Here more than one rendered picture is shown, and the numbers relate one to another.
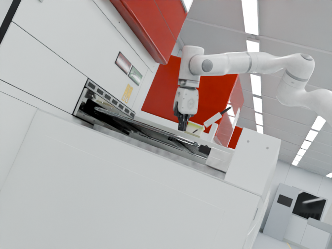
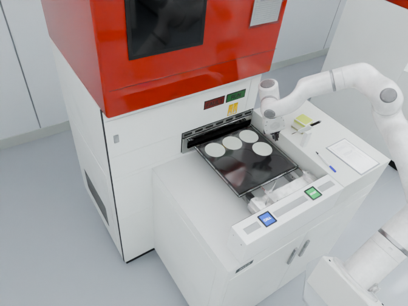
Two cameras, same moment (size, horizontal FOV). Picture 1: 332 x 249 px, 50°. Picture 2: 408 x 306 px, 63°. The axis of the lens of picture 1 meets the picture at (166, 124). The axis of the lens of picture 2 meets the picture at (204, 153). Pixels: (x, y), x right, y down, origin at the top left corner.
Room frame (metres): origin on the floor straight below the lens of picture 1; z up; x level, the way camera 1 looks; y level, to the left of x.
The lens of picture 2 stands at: (0.16, -0.45, 2.01)
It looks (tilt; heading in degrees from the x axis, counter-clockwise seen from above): 43 degrees down; 32
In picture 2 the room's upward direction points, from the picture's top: 7 degrees clockwise
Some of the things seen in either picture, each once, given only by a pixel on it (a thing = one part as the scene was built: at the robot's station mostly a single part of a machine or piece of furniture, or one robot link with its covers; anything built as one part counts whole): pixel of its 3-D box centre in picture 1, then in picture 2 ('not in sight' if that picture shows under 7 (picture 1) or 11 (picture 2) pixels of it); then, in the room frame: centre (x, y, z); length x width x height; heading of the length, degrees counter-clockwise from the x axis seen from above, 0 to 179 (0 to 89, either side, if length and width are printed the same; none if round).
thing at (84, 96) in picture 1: (108, 117); (218, 132); (1.34, 0.21, 0.89); 0.44 x 0.02 x 0.10; 161
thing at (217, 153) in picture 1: (223, 156); (258, 206); (1.06, -0.20, 0.89); 0.08 x 0.03 x 0.03; 71
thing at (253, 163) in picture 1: (255, 172); (287, 215); (1.10, -0.31, 0.89); 0.55 x 0.09 x 0.14; 161
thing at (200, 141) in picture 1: (201, 160); (313, 144); (1.61, -0.21, 0.89); 0.62 x 0.35 x 0.14; 71
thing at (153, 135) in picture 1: (159, 136); (245, 156); (1.28, 0.01, 0.90); 0.34 x 0.34 x 0.01; 71
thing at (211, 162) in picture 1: (226, 171); (283, 195); (1.21, -0.25, 0.87); 0.36 x 0.08 x 0.03; 161
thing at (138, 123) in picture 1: (143, 125); (215, 169); (1.11, 0.06, 0.90); 0.37 x 0.01 x 0.01; 71
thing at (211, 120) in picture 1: (210, 126); (304, 133); (1.47, -0.18, 1.03); 0.06 x 0.04 x 0.13; 71
